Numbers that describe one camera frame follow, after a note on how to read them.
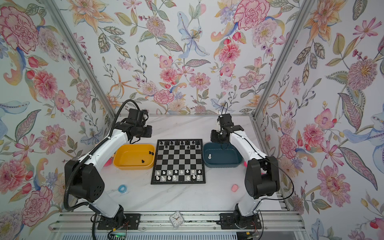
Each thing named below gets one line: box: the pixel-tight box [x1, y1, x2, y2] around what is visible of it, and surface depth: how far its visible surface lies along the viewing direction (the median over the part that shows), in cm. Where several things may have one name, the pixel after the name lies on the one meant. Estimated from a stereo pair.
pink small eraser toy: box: [231, 184, 239, 193], surface depth 86 cm
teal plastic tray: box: [202, 142, 243, 168], surface depth 97 cm
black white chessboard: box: [150, 138, 206, 185], surface depth 95 cm
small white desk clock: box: [169, 210, 185, 229], surface depth 75 cm
